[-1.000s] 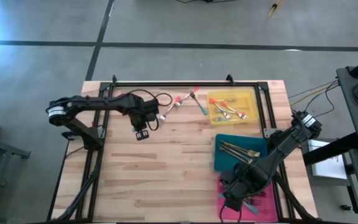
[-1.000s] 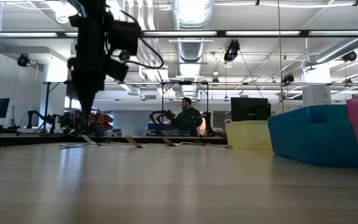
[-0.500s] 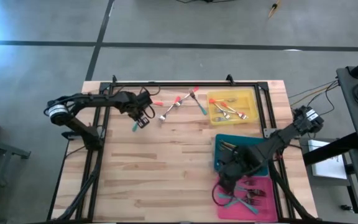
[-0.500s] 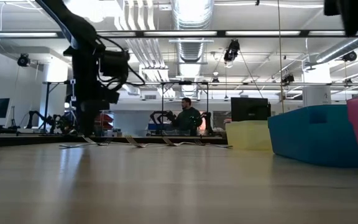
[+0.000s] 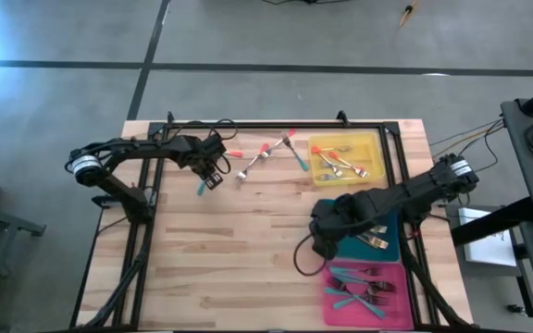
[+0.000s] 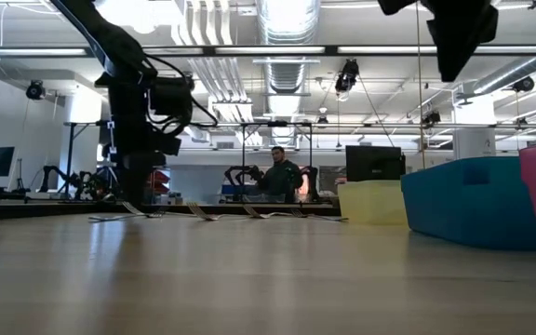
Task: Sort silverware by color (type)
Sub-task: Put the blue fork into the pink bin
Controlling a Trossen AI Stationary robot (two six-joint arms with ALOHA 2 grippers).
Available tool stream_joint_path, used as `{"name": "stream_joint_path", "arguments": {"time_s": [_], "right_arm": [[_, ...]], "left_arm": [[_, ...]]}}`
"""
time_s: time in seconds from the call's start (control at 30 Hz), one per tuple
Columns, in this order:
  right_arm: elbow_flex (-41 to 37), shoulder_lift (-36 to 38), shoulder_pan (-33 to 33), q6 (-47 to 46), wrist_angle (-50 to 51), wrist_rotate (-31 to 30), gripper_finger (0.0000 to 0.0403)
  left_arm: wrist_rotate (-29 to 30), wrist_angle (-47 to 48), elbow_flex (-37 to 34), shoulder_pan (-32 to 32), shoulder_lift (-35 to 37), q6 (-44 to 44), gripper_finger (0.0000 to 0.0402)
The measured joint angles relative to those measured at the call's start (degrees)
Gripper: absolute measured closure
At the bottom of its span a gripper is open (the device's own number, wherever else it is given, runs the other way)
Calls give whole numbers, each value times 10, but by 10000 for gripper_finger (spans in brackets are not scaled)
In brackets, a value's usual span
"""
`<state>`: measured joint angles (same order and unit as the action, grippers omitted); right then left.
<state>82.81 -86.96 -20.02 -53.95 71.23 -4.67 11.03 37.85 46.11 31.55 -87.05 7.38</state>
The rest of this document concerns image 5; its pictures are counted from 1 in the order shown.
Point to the yellow black floor tool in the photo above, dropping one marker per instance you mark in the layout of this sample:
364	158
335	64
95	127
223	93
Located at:
409	13

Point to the yellow plastic bin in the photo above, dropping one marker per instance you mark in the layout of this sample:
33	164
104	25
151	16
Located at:
373	143

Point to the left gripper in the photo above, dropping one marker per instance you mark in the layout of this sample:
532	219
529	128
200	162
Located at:
204	152

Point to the teal plastic bin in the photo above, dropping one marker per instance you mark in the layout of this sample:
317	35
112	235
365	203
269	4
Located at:
354	252

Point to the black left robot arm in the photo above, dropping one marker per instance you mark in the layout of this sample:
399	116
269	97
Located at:
123	148

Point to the white box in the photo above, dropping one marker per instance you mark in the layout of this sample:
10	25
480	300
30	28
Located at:
488	250

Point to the black metal table frame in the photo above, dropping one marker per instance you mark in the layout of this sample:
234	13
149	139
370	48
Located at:
271	125

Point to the black frame clamp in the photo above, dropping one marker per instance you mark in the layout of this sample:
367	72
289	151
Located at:
341	116
170	116

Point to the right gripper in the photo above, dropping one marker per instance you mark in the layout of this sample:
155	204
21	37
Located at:
331	217

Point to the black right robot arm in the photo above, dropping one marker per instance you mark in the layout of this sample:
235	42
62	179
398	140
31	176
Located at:
410	192

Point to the black diagonal stand bar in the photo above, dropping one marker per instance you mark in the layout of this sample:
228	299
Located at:
493	222

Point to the grey equipment cart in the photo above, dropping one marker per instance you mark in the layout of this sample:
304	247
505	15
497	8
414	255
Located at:
518	152

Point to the pink plastic bin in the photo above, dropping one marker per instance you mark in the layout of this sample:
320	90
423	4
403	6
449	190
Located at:
400	319

